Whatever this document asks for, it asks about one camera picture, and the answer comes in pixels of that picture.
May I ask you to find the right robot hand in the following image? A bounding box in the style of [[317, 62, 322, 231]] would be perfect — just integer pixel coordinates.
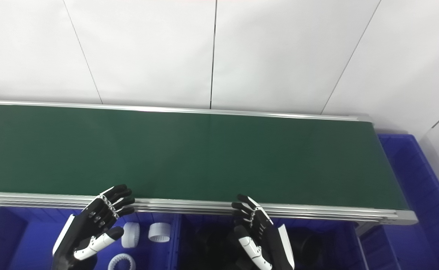
[[231, 194, 295, 270]]

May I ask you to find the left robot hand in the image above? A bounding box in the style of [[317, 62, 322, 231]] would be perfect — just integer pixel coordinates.
[[52, 184, 135, 270]]

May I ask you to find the blue bin with white parts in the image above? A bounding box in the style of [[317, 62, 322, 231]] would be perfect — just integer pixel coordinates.
[[0, 206, 180, 270]]

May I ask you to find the blue bin with black parts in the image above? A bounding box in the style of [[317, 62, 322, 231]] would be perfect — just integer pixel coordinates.
[[171, 213, 368, 270]]

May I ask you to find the large empty blue bin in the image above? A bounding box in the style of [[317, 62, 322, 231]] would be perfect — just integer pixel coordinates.
[[358, 134, 439, 270]]

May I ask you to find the black plastic parts pile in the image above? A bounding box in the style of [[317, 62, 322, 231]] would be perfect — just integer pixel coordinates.
[[184, 225, 330, 270]]

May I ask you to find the white toothed ring part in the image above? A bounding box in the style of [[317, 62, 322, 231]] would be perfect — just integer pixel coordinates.
[[121, 222, 140, 248], [148, 223, 171, 243]]

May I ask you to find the flat white gear ring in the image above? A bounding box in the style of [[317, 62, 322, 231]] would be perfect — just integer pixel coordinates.
[[108, 253, 136, 270]]

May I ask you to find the green conveyor belt aluminium frame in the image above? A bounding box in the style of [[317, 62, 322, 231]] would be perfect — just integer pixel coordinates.
[[0, 99, 418, 225]]

